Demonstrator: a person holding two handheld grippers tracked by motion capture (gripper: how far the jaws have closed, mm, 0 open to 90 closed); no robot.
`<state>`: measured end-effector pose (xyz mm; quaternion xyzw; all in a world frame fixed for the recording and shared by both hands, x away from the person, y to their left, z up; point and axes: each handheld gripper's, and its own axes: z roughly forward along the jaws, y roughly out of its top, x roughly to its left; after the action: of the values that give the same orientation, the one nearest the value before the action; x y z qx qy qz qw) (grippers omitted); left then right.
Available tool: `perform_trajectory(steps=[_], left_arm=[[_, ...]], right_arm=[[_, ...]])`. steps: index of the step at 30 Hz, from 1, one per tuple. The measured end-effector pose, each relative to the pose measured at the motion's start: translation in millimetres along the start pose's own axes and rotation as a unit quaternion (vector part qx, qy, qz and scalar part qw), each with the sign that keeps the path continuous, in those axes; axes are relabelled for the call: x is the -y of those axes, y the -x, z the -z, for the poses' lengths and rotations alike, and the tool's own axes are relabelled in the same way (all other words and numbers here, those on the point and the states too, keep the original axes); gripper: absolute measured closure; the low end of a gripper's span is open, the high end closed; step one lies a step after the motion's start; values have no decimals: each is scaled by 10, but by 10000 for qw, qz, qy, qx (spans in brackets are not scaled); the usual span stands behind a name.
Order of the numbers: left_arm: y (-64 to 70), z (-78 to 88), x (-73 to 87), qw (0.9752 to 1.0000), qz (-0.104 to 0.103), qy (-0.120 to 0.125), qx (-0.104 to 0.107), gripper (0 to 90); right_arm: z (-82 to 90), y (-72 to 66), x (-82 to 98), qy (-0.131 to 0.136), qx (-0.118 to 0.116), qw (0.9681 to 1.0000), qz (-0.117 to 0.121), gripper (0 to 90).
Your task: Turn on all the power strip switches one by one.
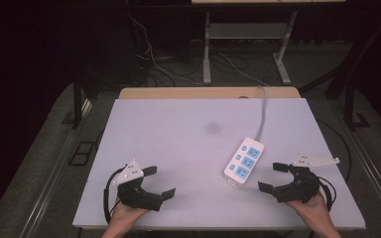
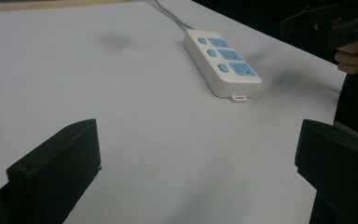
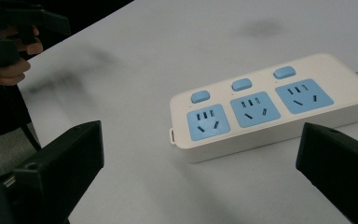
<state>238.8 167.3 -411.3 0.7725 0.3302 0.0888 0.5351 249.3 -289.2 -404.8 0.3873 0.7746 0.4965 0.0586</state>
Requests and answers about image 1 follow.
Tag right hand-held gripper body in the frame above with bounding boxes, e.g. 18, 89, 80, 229
272, 153, 341, 204

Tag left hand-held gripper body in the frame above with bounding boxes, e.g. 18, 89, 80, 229
111, 159, 164, 212

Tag person's right hand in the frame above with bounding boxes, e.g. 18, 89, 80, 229
283, 190, 337, 232

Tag person's left hand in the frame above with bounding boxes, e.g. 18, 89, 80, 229
106, 197, 151, 232

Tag white power strip blue sockets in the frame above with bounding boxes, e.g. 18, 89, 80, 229
223, 136, 266, 188

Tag black metal stand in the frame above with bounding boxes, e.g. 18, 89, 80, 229
342, 62, 372, 131
70, 62, 84, 131

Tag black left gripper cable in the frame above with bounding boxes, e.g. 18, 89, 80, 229
102, 166, 127, 226

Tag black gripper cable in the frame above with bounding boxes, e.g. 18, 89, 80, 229
102, 166, 127, 226
317, 176, 338, 213

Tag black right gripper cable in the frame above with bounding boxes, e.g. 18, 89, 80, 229
317, 176, 338, 213

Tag grey power strip cable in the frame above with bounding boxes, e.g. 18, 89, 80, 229
255, 85, 269, 142

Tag black floor frame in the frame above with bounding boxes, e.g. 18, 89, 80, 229
67, 141, 96, 168

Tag metal floor rail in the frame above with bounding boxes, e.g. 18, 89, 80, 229
342, 122, 381, 229
19, 98, 94, 238

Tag thin white floor cable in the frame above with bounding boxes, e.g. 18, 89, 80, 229
217, 52, 270, 87

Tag white metal desk frame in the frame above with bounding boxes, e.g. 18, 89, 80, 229
201, 11, 300, 86

